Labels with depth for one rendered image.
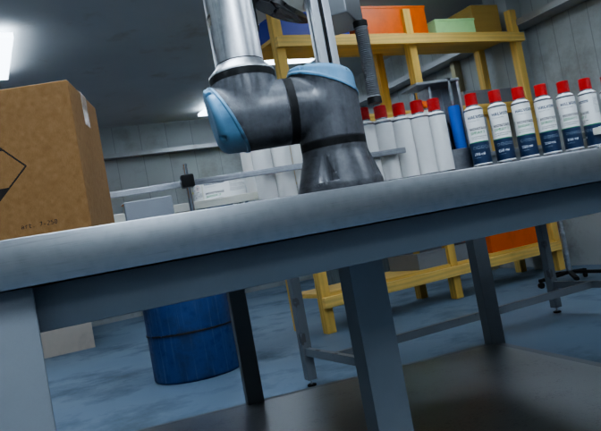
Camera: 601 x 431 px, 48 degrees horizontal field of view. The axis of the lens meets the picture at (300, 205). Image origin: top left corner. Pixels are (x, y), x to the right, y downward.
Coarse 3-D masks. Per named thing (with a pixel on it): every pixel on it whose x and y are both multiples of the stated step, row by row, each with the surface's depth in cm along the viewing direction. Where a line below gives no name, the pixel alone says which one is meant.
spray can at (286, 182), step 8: (272, 152) 169; (280, 152) 168; (288, 152) 169; (280, 160) 168; (288, 160) 169; (280, 176) 168; (288, 176) 168; (280, 184) 169; (288, 184) 168; (296, 184) 170; (280, 192) 169; (288, 192) 168; (296, 192) 169
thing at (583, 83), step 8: (584, 80) 194; (584, 88) 194; (584, 96) 193; (592, 96) 193; (584, 104) 194; (592, 104) 193; (584, 112) 194; (592, 112) 193; (584, 120) 194; (592, 120) 193; (600, 120) 193; (584, 128) 195; (592, 128) 193; (592, 136) 193; (600, 136) 192; (592, 144) 193; (600, 144) 192
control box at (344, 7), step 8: (328, 0) 160; (336, 0) 159; (344, 0) 159; (352, 0) 167; (336, 8) 159; (344, 8) 159; (352, 8) 165; (336, 16) 161; (344, 16) 162; (352, 16) 164; (360, 16) 172; (336, 24) 167; (344, 24) 168; (352, 24) 170; (336, 32) 174; (344, 32) 175
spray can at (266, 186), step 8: (256, 152) 167; (264, 152) 167; (256, 160) 167; (264, 160) 167; (272, 160) 168; (256, 168) 167; (264, 168) 166; (256, 176) 167; (264, 176) 166; (272, 176) 167; (264, 184) 166; (272, 184) 167; (264, 192) 166; (272, 192) 166
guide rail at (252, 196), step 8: (256, 192) 171; (200, 200) 167; (208, 200) 168; (216, 200) 168; (224, 200) 169; (232, 200) 169; (240, 200) 170; (248, 200) 170; (176, 208) 166; (184, 208) 166; (200, 208) 167; (120, 216) 162
